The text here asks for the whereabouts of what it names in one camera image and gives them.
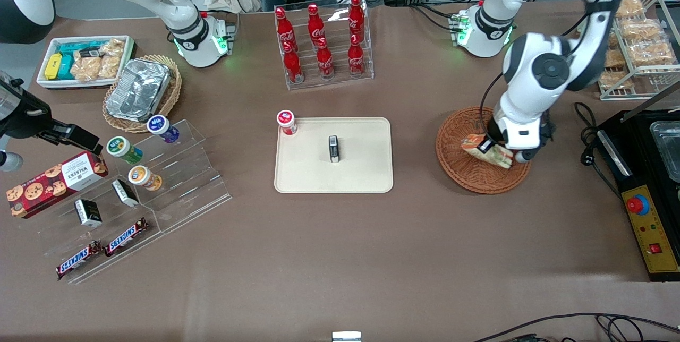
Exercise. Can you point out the wrapped cracker pack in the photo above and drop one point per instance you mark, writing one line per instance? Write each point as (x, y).
(111, 58)
(86, 68)

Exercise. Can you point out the red chocolate cookie box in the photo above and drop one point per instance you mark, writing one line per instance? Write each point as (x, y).
(53, 182)

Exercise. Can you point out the beige plastic tray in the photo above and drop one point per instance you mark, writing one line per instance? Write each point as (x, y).
(361, 161)

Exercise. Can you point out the red emergency stop button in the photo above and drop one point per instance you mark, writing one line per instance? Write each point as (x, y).
(637, 204)

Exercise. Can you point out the red cola bottle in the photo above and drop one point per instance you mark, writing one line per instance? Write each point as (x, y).
(316, 23)
(293, 66)
(356, 15)
(285, 28)
(325, 60)
(356, 58)

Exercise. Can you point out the teal snack box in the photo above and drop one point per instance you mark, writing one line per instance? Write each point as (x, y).
(71, 47)

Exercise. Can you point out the brown table cover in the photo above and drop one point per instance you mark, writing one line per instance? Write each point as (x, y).
(340, 257)

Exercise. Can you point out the wrapped pastry pack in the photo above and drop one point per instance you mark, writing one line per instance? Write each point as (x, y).
(616, 59)
(631, 6)
(613, 39)
(640, 28)
(651, 52)
(619, 79)

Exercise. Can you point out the triangular sandwich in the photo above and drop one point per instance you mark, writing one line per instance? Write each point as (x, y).
(499, 159)

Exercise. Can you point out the red capped yogurt bottle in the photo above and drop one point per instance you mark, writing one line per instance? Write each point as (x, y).
(287, 120)

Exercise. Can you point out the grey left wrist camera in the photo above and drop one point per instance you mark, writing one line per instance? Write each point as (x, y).
(523, 157)

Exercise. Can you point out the yellow control panel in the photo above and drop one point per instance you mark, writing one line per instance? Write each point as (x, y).
(656, 225)

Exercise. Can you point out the yellow snack bar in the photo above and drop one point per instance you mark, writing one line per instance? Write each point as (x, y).
(53, 66)

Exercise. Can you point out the steel pan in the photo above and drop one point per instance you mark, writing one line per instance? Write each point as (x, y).
(668, 148)

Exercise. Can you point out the snickers bar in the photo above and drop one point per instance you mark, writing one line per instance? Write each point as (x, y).
(126, 237)
(78, 261)

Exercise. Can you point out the pastry display rack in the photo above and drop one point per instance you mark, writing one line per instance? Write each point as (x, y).
(659, 68)

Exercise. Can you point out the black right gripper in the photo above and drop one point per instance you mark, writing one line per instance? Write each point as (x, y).
(27, 125)

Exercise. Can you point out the aluminium foil tray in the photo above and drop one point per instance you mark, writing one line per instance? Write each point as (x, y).
(138, 90)

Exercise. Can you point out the green capped yogurt bottle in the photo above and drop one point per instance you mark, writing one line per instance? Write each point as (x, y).
(123, 149)

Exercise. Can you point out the brown wicker basket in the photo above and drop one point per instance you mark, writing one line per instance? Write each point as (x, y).
(467, 177)

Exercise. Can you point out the clear acrylic bottle rack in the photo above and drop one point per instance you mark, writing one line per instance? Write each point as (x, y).
(340, 74)

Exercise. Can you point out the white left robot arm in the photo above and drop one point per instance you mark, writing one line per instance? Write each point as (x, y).
(518, 103)

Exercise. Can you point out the small black carton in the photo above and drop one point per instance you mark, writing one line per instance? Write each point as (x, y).
(126, 193)
(333, 149)
(88, 213)

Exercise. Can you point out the clear acrylic stepped stand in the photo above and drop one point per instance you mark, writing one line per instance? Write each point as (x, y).
(69, 233)
(196, 182)

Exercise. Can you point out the white plastic bin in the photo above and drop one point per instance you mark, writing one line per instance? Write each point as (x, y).
(45, 84)

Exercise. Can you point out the blue capped yogurt bottle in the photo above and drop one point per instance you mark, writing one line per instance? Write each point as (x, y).
(162, 128)

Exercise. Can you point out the orange capped yogurt bottle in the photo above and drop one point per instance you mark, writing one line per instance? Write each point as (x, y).
(143, 177)

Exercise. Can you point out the light wicker basket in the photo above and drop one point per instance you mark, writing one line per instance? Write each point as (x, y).
(174, 92)

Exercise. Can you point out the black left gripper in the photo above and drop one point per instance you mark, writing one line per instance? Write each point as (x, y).
(494, 130)

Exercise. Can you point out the black machine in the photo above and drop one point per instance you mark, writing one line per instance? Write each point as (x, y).
(632, 145)

